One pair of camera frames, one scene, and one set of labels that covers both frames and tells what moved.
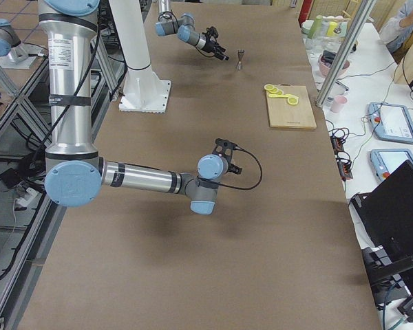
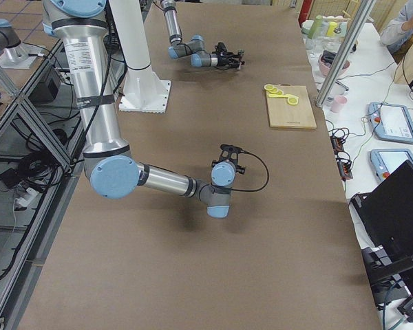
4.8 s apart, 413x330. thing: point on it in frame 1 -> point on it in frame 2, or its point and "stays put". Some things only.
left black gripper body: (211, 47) -> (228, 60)
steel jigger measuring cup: (240, 52) stays put
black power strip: (344, 166) stays put
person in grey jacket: (396, 29) stays put
